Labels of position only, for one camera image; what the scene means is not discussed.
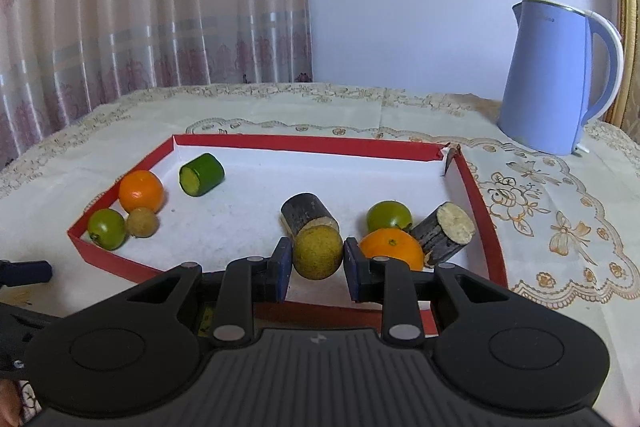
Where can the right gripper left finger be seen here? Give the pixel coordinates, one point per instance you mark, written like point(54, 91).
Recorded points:
point(247, 281)

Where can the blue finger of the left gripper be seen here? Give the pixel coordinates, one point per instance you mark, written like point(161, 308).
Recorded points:
point(14, 274)

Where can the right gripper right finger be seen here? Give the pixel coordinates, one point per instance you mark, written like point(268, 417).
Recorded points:
point(391, 283)

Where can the orange tangerine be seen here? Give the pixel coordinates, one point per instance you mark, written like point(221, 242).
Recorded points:
point(393, 243)
point(141, 189)

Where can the green round fruit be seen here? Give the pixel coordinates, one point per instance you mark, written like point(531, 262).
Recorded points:
point(107, 229)
point(389, 214)

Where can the yellow-green round fruit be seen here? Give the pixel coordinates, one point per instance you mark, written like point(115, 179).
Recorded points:
point(317, 252)

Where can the dark sugarcane piece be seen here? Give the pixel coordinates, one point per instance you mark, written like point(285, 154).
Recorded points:
point(443, 233)
point(304, 211)

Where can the green cucumber piece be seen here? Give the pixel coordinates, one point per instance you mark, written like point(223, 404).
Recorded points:
point(201, 174)

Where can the brownish longan fruit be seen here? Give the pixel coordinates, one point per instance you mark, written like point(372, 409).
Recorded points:
point(142, 223)

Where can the person hand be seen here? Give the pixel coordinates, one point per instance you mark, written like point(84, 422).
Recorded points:
point(10, 405)

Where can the red white shallow box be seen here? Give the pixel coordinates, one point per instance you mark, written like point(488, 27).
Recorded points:
point(242, 216)

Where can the cream embroidered tablecloth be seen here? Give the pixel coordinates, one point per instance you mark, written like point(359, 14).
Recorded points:
point(568, 227)

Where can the blue electric kettle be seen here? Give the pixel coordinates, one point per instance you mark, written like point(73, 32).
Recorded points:
point(546, 103)

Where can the pink patterned curtain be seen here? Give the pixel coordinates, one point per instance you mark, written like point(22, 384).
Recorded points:
point(62, 58)

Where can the gold mirror frame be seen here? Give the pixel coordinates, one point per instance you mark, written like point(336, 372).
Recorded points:
point(624, 113)

